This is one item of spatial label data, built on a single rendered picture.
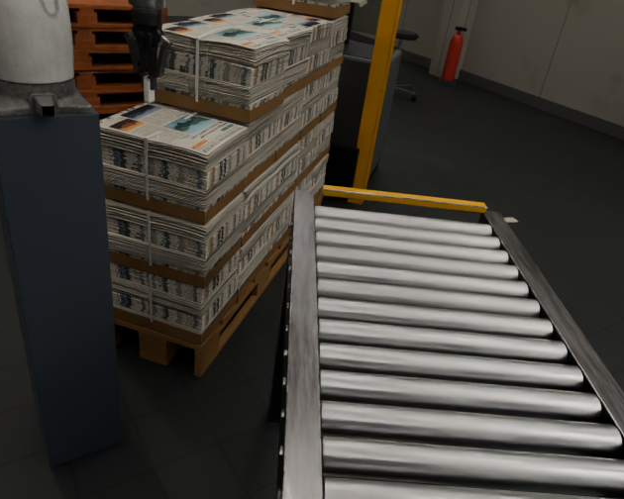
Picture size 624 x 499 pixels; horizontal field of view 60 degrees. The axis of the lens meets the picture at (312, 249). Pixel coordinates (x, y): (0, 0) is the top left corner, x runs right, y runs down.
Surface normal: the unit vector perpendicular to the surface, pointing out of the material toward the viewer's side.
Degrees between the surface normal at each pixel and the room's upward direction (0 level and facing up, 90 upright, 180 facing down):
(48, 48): 90
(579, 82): 90
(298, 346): 0
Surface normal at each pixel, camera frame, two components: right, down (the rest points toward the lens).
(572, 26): -0.83, 0.18
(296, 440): 0.12, -0.86
